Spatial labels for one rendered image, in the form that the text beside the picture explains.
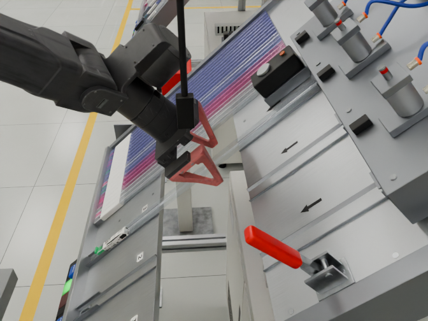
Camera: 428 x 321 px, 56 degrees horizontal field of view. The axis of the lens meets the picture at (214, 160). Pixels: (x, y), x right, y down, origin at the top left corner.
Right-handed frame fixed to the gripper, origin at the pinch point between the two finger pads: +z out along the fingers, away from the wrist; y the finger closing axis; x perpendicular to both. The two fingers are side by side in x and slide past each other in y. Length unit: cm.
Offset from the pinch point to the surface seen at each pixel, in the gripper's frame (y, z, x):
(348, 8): -0.8, -5.4, -27.9
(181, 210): 71, 52, 63
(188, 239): 40, 42, 48
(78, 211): 88, 29, 108
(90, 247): 2.9, -0.5, 32.5
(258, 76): 4.8, -3.6, -13.3
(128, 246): -3.8, 0.4, 20.9
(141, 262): -9.4, 0.5, 17.2
